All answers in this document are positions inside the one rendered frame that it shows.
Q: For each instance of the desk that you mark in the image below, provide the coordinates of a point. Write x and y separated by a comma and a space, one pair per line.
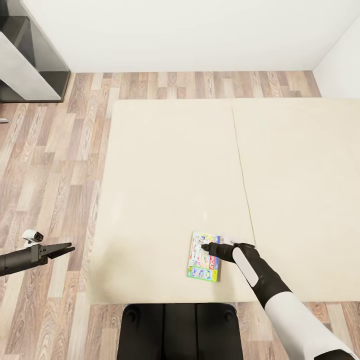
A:
31, 69

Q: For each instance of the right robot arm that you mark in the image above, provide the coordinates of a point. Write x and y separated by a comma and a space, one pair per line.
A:
302, 334

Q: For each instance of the bed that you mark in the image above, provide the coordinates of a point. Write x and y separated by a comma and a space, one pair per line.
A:
279, 173

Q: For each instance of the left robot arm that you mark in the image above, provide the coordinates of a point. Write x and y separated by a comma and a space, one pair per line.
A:
33, 255

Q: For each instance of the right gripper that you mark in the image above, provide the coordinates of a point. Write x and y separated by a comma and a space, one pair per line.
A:
216, 250

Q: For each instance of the board game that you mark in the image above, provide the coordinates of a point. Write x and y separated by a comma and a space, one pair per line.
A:
201, 265

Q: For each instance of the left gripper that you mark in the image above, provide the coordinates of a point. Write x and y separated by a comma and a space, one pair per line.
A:
35, 255

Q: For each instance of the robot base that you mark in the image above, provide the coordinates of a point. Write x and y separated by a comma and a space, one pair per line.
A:
180, 331

